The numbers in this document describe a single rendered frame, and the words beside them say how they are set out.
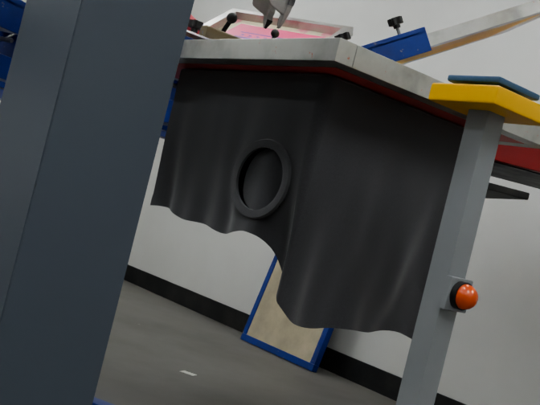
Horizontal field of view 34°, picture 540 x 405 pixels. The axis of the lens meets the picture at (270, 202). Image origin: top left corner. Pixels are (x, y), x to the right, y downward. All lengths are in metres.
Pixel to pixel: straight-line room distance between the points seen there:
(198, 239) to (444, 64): 2.09
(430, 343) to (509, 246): 2.65
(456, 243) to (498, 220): 2.69
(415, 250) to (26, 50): 0.80
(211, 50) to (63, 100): 0.48
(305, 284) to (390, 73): 0.39
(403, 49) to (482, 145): 1.25
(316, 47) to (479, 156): 0.31
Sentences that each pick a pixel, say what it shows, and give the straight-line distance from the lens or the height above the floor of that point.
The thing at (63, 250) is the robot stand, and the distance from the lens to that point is 1.31.
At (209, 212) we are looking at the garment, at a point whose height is 0.67.
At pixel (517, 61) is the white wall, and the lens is 4.21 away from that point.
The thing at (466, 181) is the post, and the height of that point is 0.82.
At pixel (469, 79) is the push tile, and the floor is 0.96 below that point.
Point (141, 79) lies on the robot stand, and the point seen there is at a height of 0.84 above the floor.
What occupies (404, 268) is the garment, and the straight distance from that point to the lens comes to 1.70.
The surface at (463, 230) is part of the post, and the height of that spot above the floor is 0.74.
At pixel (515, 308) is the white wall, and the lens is 3.92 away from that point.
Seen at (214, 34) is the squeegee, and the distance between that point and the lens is 1.96.
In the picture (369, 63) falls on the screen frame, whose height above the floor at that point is 0.97.
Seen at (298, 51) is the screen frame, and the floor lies 0.97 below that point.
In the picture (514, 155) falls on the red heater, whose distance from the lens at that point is 2.74.
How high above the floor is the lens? 0.70
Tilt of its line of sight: 1 degrees up
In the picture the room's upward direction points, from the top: 14 degrees clockwise
